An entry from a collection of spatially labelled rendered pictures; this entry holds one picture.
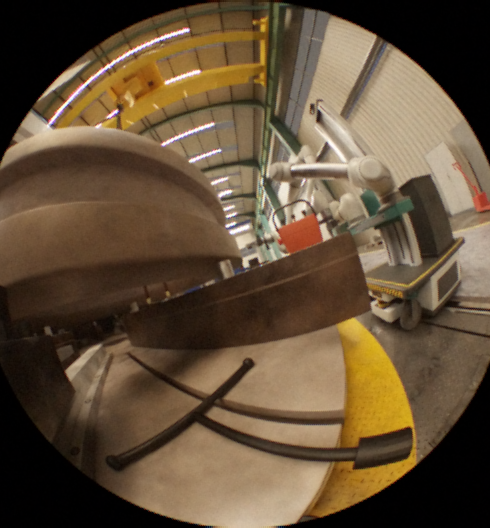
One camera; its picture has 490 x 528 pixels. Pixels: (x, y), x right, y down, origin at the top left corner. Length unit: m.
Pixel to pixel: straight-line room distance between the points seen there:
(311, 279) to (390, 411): 0.68
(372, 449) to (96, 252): 0.80
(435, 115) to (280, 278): 6.78
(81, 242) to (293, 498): 0.80
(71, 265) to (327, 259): 0.95
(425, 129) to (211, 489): 7.13
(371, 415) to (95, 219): 1.24
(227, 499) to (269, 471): 0.10
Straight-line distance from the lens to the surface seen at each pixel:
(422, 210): 1.23
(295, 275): 0.68
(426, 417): 0.77
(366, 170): 0.74
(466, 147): 6.51
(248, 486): 0.38
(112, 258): 0.60
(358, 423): 0.74
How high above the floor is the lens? 0.66
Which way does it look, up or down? 5 degrees up
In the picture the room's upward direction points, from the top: 20 degrees counter-clockwise
